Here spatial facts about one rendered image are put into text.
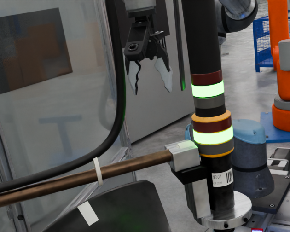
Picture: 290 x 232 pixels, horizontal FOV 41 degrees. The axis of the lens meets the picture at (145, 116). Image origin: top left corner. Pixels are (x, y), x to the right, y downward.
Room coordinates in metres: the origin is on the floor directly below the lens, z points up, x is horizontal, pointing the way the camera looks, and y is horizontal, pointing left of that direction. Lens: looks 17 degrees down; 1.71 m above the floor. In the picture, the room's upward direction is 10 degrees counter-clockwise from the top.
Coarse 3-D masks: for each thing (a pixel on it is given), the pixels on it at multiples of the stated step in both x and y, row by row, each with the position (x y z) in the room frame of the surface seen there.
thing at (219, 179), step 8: (208, 160) 0.40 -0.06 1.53; (216, 160) 0.39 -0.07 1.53; (224, 160) 0.39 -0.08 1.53; (208, 168) 0.40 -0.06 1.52; (216, 168) 0.39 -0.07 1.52; (224, 168) 0.39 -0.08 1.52; (208, 176) 0.40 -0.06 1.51; (216, 176) 0.39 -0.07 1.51; (224, 176) 0.39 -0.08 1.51; (232, 176) 0.40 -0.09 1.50; (208, 184) 0.40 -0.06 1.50; (216, 184) 0.39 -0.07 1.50; (224, 184) 0.39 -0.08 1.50; (232, 184) 0.40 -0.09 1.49; (208, 192) 0.40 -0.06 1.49; (216, 192) 0.40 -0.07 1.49; (224, 192) 0.39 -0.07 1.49; (232, 192) 0.40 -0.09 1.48; (216, 200) 0.40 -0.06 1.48; (224, 200) 0.40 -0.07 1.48; (232, 200) 0.40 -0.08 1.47; (216, 208) 0.40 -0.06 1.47; (224, 208) 0.40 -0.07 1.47
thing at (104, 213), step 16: (112, 192) 0.53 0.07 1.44; (128, 192) 0.53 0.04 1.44; (144, 192) 0.54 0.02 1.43; (96, 208) 0.50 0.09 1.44; (112, 208) 0.51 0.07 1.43; (128, 208) 0.51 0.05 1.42; (144, 208) 0.51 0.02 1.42; (160, 208) 0.52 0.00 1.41; (64, 224) 0.48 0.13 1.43; (80, 224) 0.48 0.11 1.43; (96, 224) 0.48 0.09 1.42; (112, 224) 0.49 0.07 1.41; (128, 224) 0.49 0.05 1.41; (144, 224) 0.49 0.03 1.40; (160, 224) 0.50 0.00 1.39
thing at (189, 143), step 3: (186, 141) 0.41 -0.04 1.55; (189, 141) 0.40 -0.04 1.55; (177, 144) 0.40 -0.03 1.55; (180, 144) 0.40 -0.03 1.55; (183, 144) 0.40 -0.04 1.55; (186, 144) 0.40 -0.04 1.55; (189, 144) 0.40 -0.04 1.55; (192, 144) 0.40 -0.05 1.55; (177, 147) 0.40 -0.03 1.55; (180, 147) 0.40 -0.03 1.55; (183, 147) 0.40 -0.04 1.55
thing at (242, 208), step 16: (176, 160) 0.38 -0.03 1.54; (192, 160) 0.39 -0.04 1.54; (176, 176) 0.40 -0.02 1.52; (192, 176) 0.38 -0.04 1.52; (192, 192) 0.39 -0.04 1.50; (192, 208) 0.40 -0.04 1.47; (208, 208) 0.39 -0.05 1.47; (240, 208) 0.40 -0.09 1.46; (208, 224) 0.38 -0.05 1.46; (224, 224) 0.38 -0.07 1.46; (240, 224) 0.38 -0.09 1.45
